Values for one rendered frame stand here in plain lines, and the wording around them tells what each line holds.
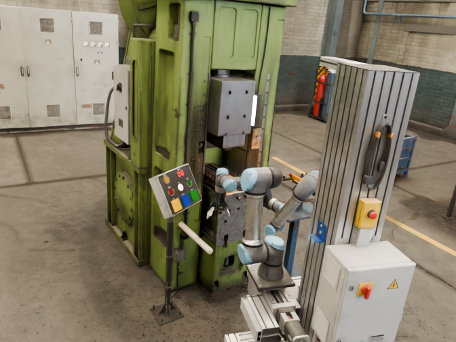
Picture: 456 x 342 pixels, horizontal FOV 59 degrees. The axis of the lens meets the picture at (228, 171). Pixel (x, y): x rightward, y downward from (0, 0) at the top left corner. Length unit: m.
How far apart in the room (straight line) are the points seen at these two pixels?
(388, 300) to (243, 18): 2.10
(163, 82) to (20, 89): 4.91
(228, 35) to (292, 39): 7.81
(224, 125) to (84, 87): 5.32
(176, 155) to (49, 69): 5.16
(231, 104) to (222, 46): 0.41
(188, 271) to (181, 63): 1.72
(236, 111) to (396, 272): 1.64
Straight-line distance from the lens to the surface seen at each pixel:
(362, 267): 1.86
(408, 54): 11.37
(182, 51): 2.86
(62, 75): 7.94
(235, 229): 3.32
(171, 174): 2.72
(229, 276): 3.56
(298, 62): 11.02
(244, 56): 3.15
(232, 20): 3.06
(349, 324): 2.01
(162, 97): 3.25
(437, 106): 10.84
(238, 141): 3.09
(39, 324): 3.41
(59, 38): 7.87
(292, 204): 2.54
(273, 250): 2.27
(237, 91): 2.98
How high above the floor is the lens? 2.17
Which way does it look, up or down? 20 degrees down
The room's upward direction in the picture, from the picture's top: 5 degrees clockwise
